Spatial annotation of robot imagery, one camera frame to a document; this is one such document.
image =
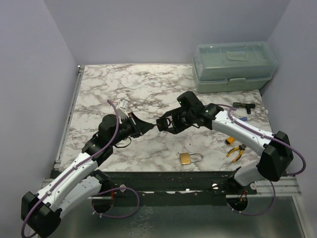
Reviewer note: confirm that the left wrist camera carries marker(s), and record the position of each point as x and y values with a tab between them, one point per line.
122	107

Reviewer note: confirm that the black T-shaped tool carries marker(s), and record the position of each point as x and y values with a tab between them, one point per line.
246	106

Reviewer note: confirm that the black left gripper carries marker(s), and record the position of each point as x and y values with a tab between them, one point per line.
139	127

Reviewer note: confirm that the aluminium side rail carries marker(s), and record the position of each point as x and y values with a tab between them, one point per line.
58	158

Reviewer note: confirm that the yellow utility knife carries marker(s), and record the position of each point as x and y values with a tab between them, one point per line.
229	141

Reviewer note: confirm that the green translucent plastic toolbox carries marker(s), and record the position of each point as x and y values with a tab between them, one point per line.
229	67

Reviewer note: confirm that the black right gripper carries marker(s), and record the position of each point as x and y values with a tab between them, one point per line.
177	127

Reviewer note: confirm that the brass padlock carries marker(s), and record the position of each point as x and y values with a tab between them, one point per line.
188	158

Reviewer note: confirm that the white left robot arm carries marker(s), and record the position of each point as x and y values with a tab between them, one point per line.
44	210

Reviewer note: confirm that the black base frame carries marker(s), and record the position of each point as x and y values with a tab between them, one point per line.
127	189

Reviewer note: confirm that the black padlock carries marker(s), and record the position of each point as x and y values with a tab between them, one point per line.
163	124

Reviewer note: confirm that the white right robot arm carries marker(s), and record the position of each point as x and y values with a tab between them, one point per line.
273	149

